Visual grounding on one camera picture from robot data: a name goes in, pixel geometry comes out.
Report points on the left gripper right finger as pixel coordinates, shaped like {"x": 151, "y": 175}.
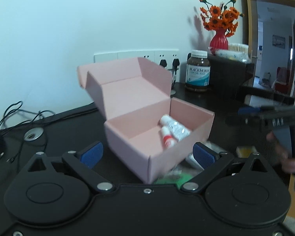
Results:
{"x": 213, "y": 163}

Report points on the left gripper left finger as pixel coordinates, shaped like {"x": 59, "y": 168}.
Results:
{"x": 82, "y": 164}

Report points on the white cream tube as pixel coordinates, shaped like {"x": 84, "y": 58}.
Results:
{"x": 178, "y": 130}

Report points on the white red glue tube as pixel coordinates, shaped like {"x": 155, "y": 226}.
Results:
{"x": 168, "y": 140}

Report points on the person right hand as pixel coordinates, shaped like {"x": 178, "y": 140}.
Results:
{"x": 288, "y": 164}

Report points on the clear plastic bag kit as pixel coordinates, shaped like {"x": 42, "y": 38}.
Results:
{"x": 204, "y": 154}

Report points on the colourful card package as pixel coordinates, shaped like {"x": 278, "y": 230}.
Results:
{"x": 179, "y": 175}

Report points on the silver desk grommet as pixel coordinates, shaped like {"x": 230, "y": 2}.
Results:
{"x": 33, "y": 134}

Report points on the pink cardboard box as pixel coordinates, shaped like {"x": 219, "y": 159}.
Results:
{"x": 132, "y": 95}

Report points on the cotton swab box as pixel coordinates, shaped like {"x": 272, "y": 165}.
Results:
{"x": 236, "y": 52}

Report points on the brown supplement bottle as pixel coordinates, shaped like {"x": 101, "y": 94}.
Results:
{"x": 198, "y": 71}

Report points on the black plug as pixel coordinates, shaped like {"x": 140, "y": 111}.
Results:
{"x": 163, "y": 63}
{"x": 175, "y": 65}

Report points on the orange flowers red vase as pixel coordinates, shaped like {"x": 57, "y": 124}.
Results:
{"x": 223, "y": 20}

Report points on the white wall socket strip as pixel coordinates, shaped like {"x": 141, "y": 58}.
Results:
{"x": 153, "y": 55}

